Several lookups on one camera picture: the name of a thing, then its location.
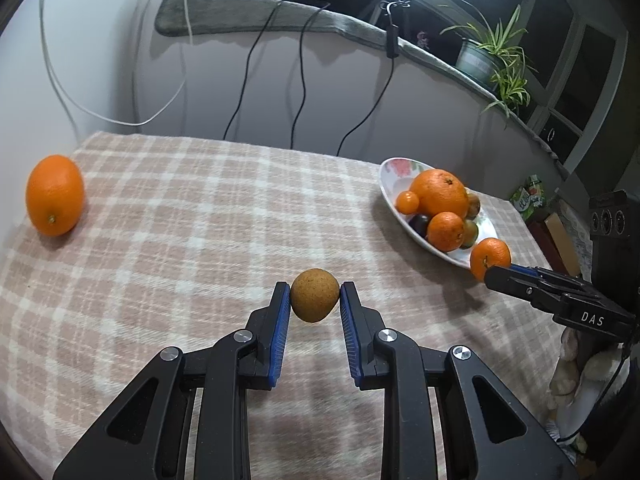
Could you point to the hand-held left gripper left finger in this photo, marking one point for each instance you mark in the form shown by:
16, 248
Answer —
279, 335

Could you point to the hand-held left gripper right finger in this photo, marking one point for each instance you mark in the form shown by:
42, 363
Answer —
350, 340

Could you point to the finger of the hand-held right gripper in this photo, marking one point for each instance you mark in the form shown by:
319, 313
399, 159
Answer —
510, 282
525, 270

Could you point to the mandarin orange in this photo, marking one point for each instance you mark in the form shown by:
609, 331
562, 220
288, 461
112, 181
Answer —
487, 257
445, 231

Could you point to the small brown round fruit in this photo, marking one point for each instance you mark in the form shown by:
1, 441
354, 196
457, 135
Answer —
314, 295

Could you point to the large brown round fruit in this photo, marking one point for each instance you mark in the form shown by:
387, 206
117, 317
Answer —
471, 234

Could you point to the green-brown round fruit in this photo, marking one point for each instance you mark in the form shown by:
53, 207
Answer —
474, 205

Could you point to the dark purple plum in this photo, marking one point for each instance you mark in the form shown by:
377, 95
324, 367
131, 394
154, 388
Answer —
419, 225

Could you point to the small orange kumquat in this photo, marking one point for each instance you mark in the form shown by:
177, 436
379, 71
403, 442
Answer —
407, 202

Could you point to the white floral plate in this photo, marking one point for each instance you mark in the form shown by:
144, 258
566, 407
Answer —
400, 170

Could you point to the person's right hand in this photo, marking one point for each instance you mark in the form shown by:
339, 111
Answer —
567, 375

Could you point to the brown cardboard box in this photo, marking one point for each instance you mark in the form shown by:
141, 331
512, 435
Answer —
557, 242

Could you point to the green packet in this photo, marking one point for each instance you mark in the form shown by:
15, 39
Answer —
529, 197

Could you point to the large round orange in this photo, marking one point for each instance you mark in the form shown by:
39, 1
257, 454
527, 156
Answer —
440, 192

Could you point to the checked beige blanket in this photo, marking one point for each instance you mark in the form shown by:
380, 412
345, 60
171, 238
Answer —
200, 240

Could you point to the potted spider plant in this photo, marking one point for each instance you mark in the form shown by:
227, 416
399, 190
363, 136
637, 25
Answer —
480, 60

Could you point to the oval orange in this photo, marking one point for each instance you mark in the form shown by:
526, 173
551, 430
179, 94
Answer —
55, 195

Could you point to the grey sill cloth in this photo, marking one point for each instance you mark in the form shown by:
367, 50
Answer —
210, 15

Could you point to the grey window frame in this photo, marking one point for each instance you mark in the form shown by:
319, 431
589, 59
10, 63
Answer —
575, 60

